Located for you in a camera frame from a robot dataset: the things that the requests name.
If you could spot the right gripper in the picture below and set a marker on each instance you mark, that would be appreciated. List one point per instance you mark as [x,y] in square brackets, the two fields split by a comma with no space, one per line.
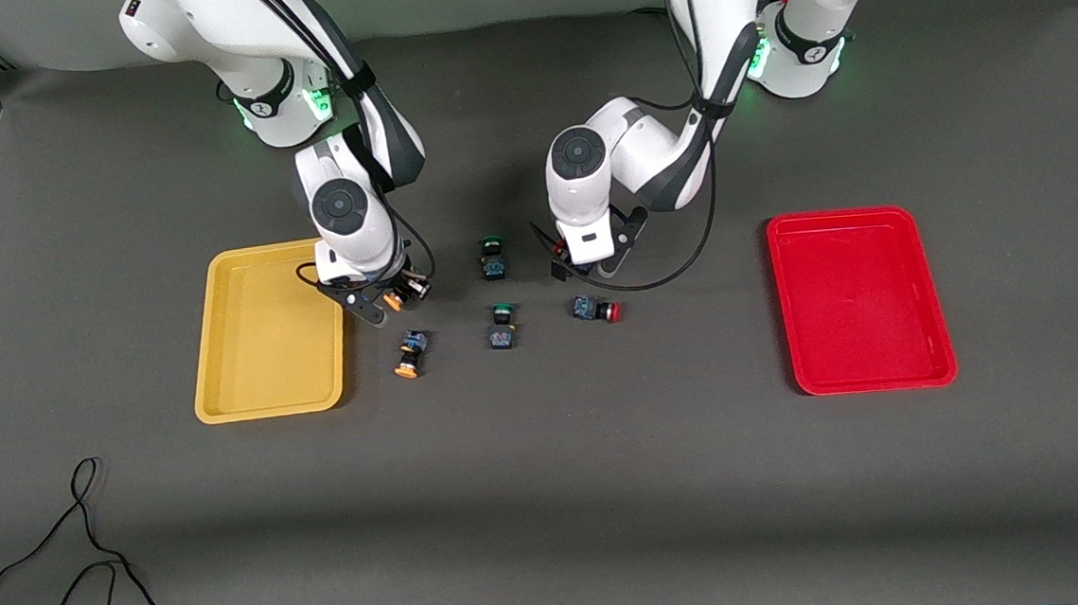
[412,284]

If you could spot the yellow plastic tray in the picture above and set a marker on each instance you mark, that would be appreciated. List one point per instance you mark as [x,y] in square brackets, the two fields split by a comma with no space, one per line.
[258,360]

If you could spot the red push button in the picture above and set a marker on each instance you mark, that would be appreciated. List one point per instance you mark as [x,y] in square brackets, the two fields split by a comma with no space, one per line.
[610,313]
[584,267]

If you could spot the yellow push button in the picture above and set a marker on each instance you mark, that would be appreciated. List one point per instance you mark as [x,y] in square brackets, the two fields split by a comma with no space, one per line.
[394,301]
[405,370]

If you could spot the dark grey table mat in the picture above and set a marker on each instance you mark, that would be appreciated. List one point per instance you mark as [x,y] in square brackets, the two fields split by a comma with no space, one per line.
[552,491]

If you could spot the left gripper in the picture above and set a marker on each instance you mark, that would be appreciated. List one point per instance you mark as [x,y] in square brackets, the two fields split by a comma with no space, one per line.
[561,268]

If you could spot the green push button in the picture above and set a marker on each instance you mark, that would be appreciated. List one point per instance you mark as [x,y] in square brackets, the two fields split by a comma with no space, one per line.
[495,268]
[502,338]

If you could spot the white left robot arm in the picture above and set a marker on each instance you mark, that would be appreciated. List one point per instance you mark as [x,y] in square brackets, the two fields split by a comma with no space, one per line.
[717,5]

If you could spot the red plastic tray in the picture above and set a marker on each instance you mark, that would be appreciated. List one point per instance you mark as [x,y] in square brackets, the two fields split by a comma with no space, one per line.
[861,299]

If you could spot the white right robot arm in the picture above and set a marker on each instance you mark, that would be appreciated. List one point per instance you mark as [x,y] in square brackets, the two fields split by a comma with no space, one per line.
[244,19]

